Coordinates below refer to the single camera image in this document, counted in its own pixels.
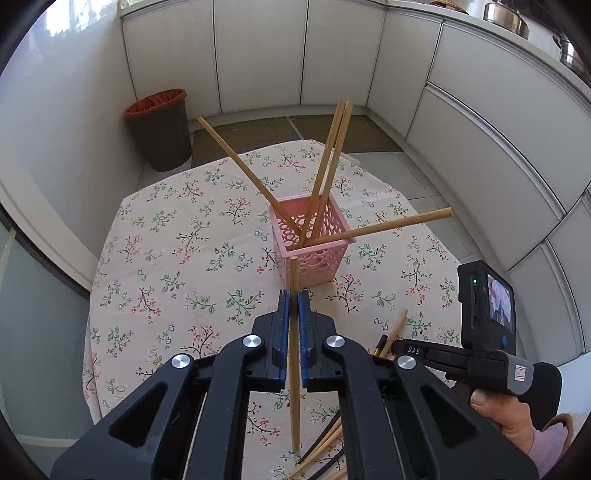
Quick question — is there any wooden chopstick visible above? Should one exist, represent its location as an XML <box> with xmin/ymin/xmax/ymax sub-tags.
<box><xmin>305</xmin><ymin>207</ymin><xmax>454</xmax><ymax>246</ymax></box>
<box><xmin>327</xmin><ymin>468</ymin><xmax>348</xmax><ymax>480</ymax></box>
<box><xmin>314</xmin><ymin>100</ymin><xmax>353</xmax><ymax>237</ymax></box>
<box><xmin>288</xmin><ymin>423</ymin><xmax>342</xmax><ymax>479</ymax></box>
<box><xmin>288</xmin><ymin>256</ymin><xmax>301</xmax><ymax>455</ymax></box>
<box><xmin>297</xmin><ymin>102</ymin><xmax>345</xmax><ymax>248</ymax></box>
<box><xmin>380</xmin><ymin>309</ymin><xmax>408</xmax><ymax>358</ymax></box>
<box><xmin>197</xmin><ymin>117</ymin><xmax>301</xmax><ymax>236</ymax></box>

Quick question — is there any right hand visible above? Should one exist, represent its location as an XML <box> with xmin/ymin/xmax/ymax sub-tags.
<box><xmin>470</xmin><ymin>389</ymin><xmax>535</xmax><ymax>454</ymax></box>

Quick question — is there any wooden chopstick on table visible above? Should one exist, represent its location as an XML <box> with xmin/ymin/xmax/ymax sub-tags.
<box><xmin>288</xmin><ymin>423</ymin><xmax>342</xmax><ymax>479</ymax></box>
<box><xmin>380</xmin><ymin>309</ymin><xmax>408</xmax><ymax>358</ymax></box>
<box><xmin>327</xmin><ymin>468</ymin><xmax>348</xmax><ymax>480</ymax></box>

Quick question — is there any pink perforated utensil basket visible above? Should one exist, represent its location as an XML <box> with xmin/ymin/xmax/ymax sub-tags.
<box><xmin>269</xmin><ymin>194</ymin><xmax>356</xmax><ymax>288</ymax></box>

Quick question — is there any floral tablecloth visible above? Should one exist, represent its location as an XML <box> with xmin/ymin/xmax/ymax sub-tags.
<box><xmin>82</xmin><ymin>141</ymin><xmax>461</xmax><ymax>479</ymax></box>

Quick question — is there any black chopstick gold band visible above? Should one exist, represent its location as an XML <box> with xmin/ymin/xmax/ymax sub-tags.
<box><xmin>298</xmin><ymin>415</ymin><xmax>342</xmax><ymax>464</ymax></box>

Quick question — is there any black chopstick thin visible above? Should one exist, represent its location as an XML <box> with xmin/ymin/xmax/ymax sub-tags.
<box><xmin>308</xmin><ymin>449</ymin><xmax>345</xmax><ymax>480</ymax></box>

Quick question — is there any wooden chopstick in basket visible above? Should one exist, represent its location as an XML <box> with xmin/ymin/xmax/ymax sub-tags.
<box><xmin>197</xmin><ymin>117</ymin><xmax>301</xmax><ymax>236</ymax></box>
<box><xmin>314</xmin><ymin>100</ymin><xmax>353</xmax><ymax>237</ymax></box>
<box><xmin>297</xmin><ymin>102</ymin><xmax>345</xmax><ymax>248</ymax></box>

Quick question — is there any brown floor mat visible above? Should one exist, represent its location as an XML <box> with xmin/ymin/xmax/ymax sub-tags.
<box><xmin>191</xmin><ymin>115</ymin><xmax>402</xmax><ymax>167</ymax></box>

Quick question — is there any brown trash bin red liner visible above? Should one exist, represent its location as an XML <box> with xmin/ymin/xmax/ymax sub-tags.
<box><xmin>124</xmin><ymin>88</ymin><xmax>192</xmax><ymax>172</ymax></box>

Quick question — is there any steel pot on counter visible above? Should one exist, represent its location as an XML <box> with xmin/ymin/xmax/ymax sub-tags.
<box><xmin>483</xmin><ymin>0</ymin><xmax>530</xmax><ymax>39</ymax></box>

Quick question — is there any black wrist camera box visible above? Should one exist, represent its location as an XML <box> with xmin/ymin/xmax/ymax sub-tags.
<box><xmin>458</xmin><ymin>260</ymin><xmax>517</xmax><ymax>355</ymax></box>

